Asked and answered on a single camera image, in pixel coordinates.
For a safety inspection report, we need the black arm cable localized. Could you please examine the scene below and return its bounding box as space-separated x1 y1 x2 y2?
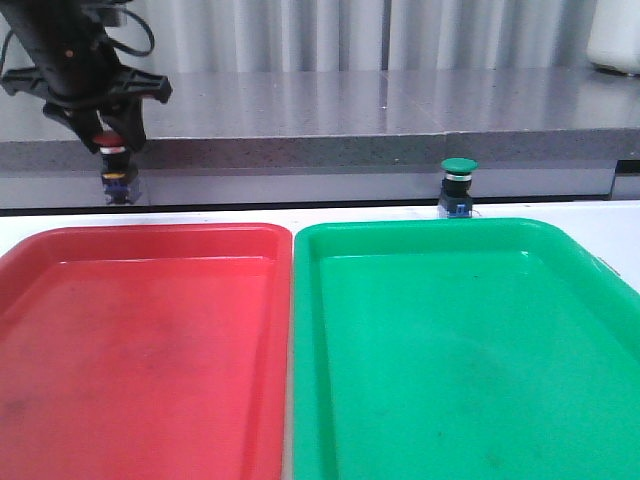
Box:
102 2 156 58

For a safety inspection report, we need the green mushroom push button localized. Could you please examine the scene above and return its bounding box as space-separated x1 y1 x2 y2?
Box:
438 157 478 219

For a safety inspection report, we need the red mushroom push button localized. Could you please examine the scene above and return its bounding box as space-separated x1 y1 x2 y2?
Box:
94 131 141 205

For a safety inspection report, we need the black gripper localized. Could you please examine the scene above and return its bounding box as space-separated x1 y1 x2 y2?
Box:
1 1 172 154

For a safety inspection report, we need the white container in background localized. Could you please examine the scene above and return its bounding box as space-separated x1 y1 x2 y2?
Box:
586 0 639 76

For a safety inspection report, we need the grey stone counter slab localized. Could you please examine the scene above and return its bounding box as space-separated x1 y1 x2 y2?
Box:
0 69 640 174

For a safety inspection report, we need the green plastic tray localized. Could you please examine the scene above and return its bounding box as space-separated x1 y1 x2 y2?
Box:
293 219 639 479

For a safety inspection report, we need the red plastic tray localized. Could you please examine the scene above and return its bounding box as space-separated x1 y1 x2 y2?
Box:
1 224 292 479

